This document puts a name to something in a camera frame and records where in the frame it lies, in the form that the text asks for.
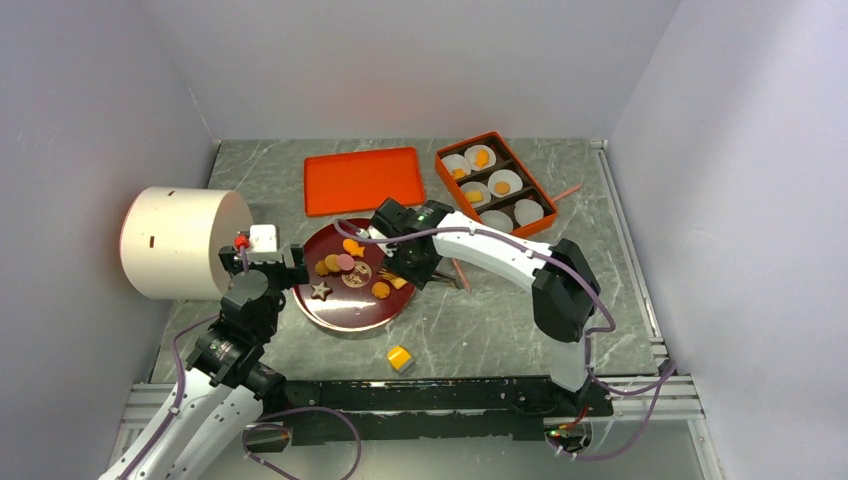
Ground brown scalloped cookie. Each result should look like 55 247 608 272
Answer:
315 260 330 277

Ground dark red round plate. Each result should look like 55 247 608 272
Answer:
293 224 415 332

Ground metal tongs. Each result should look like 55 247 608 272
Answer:
430 271 460 289

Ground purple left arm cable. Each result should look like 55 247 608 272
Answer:
115 235 252 480

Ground white cylinder container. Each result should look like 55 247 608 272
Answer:
119 187 253 301

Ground yellow small block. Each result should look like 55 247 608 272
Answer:
387 346 414 374

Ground brown round cookie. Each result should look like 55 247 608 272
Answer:
324 254 342 273

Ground orange box lid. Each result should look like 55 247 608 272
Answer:
303 147 426 217

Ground round tan cookie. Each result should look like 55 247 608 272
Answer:
493 181 510 196

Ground orange compartment box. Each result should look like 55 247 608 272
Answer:
434 132 558 238

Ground pink stick behind box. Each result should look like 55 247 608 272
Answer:
551 184 583 203

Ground pink stick near plate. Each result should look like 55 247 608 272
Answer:
451 259 472 292

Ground fish shaped orange cookie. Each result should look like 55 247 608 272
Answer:
342 238 365 258

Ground round orange cookie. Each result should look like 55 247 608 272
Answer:
371 281 392 300

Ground white paper liner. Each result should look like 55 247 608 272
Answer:
479 210 514 233
487 169 523 198
441 154 471 180
514 199 545 226
464 144 497 171
460 181 492 208

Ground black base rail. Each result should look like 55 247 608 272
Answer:
262 376 614 446

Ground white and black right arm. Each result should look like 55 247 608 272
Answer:
368 198 600 415

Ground fish shaped cookie in box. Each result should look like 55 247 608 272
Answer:
474 150 490 169

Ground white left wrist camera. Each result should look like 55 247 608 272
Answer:
246 224 279 255

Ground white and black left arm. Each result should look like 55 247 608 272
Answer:
102 243 309 479

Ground pink round cookie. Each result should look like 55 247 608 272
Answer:
336 254 356 272

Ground star shaped iced cookie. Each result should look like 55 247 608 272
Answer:
310 281 334 302

